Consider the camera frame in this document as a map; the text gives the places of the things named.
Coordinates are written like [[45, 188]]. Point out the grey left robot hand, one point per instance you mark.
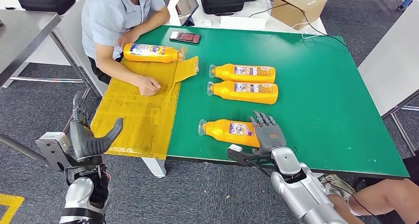
[[85, 147]]

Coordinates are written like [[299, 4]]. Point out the person's left hand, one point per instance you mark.
[[128, 38]]

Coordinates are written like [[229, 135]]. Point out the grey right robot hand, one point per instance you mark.
[[270, 135]]

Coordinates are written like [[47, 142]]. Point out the person's right hand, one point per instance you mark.
[[149, 86]]

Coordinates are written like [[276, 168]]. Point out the orange detergent bottle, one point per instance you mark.
[[147, 54], [229, 92], [222, 132], [229, 73]]

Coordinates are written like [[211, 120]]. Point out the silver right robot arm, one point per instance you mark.
[[294, 189]]

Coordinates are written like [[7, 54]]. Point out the person's left forearm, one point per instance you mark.
[[152, 21]]

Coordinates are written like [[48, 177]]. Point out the person's right forearm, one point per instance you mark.
[[114, 68]]

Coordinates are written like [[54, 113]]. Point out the person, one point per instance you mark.
[[104, 19], [383, 199]]

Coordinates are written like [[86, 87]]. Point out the yellow taped cardboard sheet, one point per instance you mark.
[[137, 117]]

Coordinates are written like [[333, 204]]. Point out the smartphone with red case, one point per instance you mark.
[[185, 37]]

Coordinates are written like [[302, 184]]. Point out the pale grey table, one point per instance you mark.
[[392, 60], [68, 37]]

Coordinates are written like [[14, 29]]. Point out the tablet on stand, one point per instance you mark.
[[186, 4]]

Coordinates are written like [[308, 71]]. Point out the white table leg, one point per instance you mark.
[[155, 168]]

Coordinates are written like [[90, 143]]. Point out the small white charger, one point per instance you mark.
[[208, 22]]

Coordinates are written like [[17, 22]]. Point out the white sneaker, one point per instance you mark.
[[337, 184]]

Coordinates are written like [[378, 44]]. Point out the yellow floor tape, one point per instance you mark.
[[8, 205]]

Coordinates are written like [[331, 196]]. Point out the stainless steel table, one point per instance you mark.
[[19, 35]]

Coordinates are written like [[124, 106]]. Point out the white desk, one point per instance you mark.
[[258, 11]]

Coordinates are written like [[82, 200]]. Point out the brown cardboard box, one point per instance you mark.
[[298, 6]]

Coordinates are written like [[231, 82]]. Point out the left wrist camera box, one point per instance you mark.
[[52, 144]]

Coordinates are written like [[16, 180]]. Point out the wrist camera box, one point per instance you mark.
[[235, 148], [52, 144]]

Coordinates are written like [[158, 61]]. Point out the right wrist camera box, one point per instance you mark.
[[235, 148]]

